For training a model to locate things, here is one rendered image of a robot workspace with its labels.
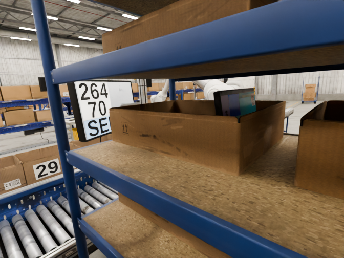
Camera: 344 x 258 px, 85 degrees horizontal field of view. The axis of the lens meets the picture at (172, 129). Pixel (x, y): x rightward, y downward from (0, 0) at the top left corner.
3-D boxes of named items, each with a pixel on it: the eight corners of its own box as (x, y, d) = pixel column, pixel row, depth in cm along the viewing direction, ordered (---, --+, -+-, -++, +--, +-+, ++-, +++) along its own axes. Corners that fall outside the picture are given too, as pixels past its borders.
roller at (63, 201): (94, 223, 107) (99, 229, 109) (61, 193, 141) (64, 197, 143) (87, 231, 104) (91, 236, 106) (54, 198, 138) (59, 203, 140)
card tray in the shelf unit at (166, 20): (290, 61, 49) (294, 20, 47) (248, 48, 27) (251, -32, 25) (173, 74, 76) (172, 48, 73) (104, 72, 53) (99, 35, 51)
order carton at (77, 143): (85, 166, 157) (82, 147, 153) (70, 159, 176) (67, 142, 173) (124, 153, 186) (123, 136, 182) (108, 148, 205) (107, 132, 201)
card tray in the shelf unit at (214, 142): (284, 136, 53) (287, 100, 51) (238, 177, 31) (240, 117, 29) (175, 123, 80) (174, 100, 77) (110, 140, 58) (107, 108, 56)
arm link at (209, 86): (242, 92, 138) (229, 92, 122) (230, 110, 146) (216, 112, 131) (175, 47, 173) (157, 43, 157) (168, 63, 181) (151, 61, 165)
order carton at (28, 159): (27, 186, 128) (21, 163, 125) (18, 175, 148) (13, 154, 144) (85, 167, 157) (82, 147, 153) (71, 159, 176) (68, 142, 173)
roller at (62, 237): (67, 251, 97) (61, 248, 94) (39, 212, 131) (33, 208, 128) (76, 242, 100) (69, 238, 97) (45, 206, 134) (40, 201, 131)
